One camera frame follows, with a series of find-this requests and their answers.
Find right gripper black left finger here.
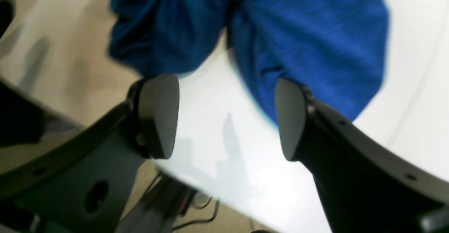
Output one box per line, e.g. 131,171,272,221
1,74,180,233

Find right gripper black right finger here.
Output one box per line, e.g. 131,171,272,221
275,78,449,233

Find dark blue t-shirt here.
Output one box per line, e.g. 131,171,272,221
109,0,389,122

